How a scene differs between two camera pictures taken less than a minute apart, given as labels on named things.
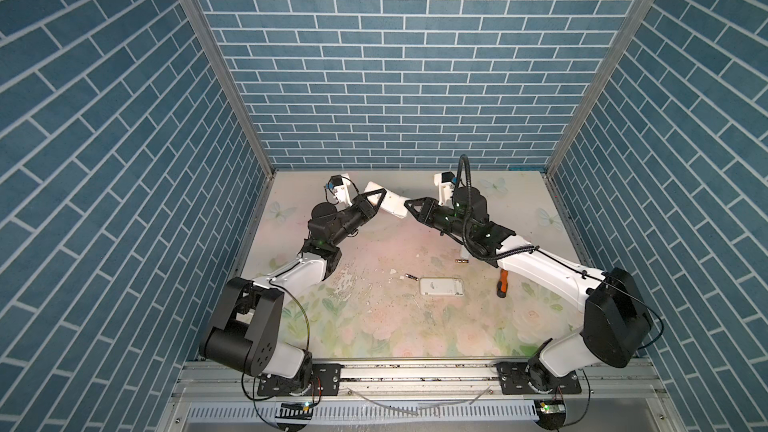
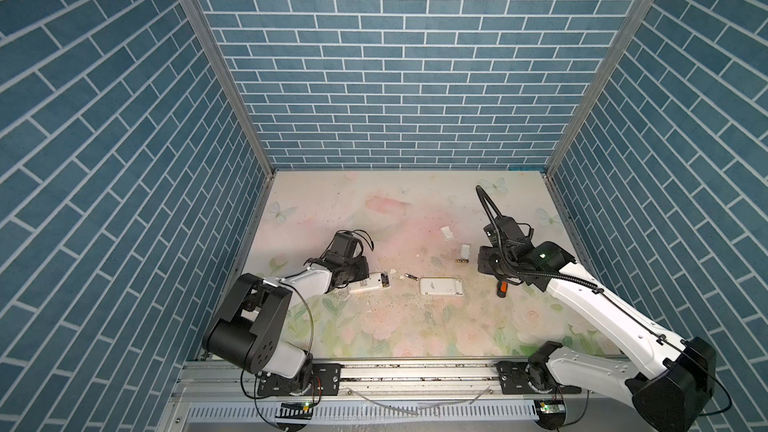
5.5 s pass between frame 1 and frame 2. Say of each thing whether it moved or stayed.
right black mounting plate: stayed
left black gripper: moved
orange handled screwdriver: stayed
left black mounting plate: stayed
